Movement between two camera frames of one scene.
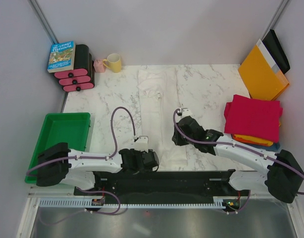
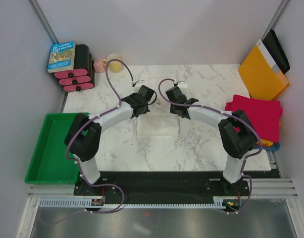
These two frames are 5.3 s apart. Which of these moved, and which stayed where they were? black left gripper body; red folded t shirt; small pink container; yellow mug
Moved: black left gripper body
Stayed: yellow mug; red folded t shirt; small pink container
